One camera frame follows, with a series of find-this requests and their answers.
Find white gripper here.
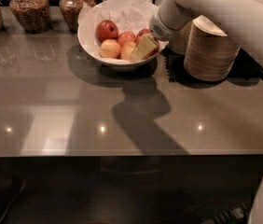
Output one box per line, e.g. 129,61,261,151
131,12,178,62

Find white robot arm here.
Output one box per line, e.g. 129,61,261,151
148,0,263,65

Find yellow apple front middle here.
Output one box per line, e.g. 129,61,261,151
120,41,136,62

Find yellow apple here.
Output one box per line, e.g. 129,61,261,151
99,39,121,59
120,41,136,62

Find red apple behind right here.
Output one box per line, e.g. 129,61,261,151
136,29,151,38

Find small red middle apple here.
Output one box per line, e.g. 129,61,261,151
117,31,135,46

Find white ceramic bowl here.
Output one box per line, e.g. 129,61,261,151
76,0,169,73

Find yellow apple front left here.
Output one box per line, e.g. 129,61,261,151
99,39,121,59

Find white paper bowl liner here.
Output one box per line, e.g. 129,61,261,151
77,0,158,58

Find dark red apple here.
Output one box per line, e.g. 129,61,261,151
95,20,118,42

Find rear stack paper bowls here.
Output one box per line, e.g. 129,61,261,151
168,21,192,55

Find stack paper bowls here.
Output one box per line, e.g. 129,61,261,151
168,21,192,55
184,16,240,82

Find front stack paper bowls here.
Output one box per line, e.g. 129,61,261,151
184,16,240,82

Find right glass cereal jar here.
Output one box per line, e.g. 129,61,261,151
59,0,96,32

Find black mesh mat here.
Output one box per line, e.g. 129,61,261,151
162,48,263,84

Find middle glass cereal jar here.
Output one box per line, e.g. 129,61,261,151
9,0,51,34

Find black power strip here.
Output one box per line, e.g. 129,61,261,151
200,206,248,224

